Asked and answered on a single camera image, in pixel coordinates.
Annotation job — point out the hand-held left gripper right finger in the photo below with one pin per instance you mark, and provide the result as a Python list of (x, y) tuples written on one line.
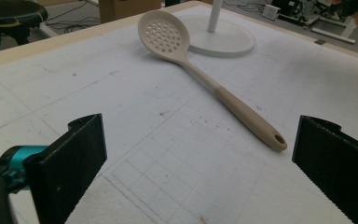
[(338, 168)]

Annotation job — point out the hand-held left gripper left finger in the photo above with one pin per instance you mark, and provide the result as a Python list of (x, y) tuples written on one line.
[(65, 168)]

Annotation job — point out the white grid mat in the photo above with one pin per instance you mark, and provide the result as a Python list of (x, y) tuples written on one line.
[(167, 174)]

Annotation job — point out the black round stool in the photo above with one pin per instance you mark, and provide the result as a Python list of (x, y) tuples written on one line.
[(9, 12)]

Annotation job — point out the beige slotted spoon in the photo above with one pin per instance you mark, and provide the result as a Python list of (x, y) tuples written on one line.
[(230, 102)]

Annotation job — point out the white desk foot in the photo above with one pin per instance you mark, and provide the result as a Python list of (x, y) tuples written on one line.
[(335, 34)]

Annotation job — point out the brown cardboard box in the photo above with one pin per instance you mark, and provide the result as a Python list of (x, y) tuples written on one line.
[(127, 9)]

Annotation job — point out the white power adapter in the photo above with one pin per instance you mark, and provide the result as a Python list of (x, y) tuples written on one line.
[(271, 12)]

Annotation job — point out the white utensil stand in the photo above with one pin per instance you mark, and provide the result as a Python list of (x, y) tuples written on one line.
[(227, 40)]

